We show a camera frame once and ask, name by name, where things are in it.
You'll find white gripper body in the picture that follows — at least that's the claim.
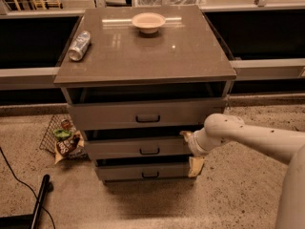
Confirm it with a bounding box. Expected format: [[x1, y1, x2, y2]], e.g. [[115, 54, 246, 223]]
[[186, 129, 213, 156]]

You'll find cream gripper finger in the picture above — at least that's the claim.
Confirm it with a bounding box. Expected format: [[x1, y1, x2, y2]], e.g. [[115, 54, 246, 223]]
[[188, 156, 205, 177], [179, 131, 193, 141]]

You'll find grey drawer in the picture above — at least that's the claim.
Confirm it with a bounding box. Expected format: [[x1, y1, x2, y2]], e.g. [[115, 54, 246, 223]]
[[85, 136, 191, 159], [68, 98, 227, 131], [95, 161, 190, 182]]

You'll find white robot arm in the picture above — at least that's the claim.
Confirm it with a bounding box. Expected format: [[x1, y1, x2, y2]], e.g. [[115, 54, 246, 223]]
[[180, 114, 305, 229]]

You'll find grey drawer cabinet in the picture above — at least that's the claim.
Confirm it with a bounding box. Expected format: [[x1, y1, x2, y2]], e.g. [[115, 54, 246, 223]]
[[54, 6, 236, 170]]

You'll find brown chip bag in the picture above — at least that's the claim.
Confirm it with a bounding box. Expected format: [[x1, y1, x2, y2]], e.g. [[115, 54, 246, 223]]
[[54, 134, 84, 164]]

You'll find white paper bowl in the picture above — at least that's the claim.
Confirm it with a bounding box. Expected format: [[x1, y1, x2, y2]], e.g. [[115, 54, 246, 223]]
[[132, 12, 166, 34]]

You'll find small red can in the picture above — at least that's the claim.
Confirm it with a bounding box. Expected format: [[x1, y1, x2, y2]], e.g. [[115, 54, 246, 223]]
[[61, 119, 71, 130]]

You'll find green snack bag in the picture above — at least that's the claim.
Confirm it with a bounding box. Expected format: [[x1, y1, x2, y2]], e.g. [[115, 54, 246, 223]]
[[52, 129, 71, 141]]

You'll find silver soda can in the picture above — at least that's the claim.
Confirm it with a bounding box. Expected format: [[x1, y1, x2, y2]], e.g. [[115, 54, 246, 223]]
[[68, 31, 92, 61]]

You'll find black stand base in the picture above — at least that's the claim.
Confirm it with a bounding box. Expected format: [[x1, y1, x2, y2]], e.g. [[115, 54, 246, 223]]
[[0, 175, 51, 229]]

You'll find black wire basket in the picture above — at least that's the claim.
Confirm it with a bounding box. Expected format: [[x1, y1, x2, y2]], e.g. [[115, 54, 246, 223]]
[[39, 114, 88, 159]]

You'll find black floor cable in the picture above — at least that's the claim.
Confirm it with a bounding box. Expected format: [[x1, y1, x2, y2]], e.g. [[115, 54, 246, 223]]
[[0, 146, 56, 229]]

